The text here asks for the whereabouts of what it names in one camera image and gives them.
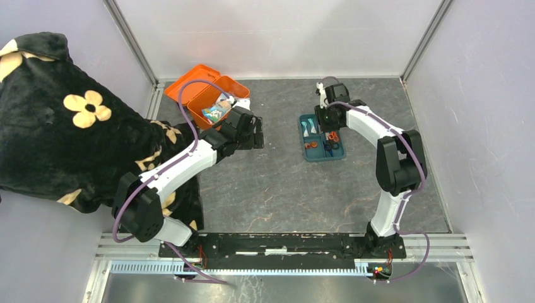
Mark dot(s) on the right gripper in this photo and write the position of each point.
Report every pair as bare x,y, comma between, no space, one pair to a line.
320,110

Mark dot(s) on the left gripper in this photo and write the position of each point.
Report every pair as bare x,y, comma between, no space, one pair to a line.
256,139

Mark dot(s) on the orange handled scissors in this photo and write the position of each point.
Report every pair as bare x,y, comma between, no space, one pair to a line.
333,136

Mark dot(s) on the teal white tube packet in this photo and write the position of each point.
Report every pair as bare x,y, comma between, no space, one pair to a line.
312,126

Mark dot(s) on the blue plastic tweezers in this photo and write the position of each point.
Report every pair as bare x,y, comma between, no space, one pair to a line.
328,148

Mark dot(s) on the teal divided tray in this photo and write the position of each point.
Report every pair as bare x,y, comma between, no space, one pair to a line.
318,154

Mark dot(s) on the blue cotton pad packet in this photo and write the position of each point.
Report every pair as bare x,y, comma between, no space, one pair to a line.
219,109

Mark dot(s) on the orange medicine kit box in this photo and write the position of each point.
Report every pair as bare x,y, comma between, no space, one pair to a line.
195,92

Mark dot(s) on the black handled scissors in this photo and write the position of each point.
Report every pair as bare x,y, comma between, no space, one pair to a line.
335,145

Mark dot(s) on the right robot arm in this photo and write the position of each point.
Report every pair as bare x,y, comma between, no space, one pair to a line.
400,166

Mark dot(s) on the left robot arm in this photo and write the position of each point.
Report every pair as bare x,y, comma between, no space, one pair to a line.
137,207

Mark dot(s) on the black floral blanket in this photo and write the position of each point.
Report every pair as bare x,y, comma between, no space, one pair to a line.
67,138

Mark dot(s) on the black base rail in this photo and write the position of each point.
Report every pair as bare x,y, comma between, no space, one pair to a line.
294,251

